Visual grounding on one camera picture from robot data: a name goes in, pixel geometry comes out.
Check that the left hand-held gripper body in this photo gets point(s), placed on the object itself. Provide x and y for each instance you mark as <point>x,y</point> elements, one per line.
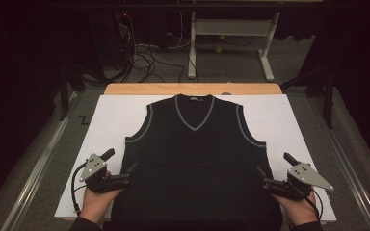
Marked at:
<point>93,166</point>

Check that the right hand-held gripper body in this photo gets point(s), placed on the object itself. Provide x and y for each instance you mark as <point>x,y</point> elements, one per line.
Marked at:
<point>305,176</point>

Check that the black knit vest grey trim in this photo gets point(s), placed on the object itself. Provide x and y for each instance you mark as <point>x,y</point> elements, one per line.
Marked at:
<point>192,179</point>

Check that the person's right hand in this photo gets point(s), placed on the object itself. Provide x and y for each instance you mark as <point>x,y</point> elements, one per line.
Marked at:
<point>300,211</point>

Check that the person's left hand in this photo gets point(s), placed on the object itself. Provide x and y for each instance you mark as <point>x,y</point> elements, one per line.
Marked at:
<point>96,205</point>

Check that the white board sheet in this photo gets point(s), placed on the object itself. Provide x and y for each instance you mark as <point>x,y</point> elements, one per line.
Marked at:
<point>115,122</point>

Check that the black metal stand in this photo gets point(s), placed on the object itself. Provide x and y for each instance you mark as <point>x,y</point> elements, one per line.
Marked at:
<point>64,93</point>
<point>328,96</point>

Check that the grey round table grommet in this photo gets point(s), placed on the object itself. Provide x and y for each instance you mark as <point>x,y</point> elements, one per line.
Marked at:
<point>226,93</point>

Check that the yellow ball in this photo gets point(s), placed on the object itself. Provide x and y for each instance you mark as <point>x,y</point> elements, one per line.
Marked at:
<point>218,50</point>

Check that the grey metal floor rail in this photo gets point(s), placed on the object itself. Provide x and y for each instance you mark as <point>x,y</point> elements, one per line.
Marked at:
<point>347,160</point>
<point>41,157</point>

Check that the white metal desk frame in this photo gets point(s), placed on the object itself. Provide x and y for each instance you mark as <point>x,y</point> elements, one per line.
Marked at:
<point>231,27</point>

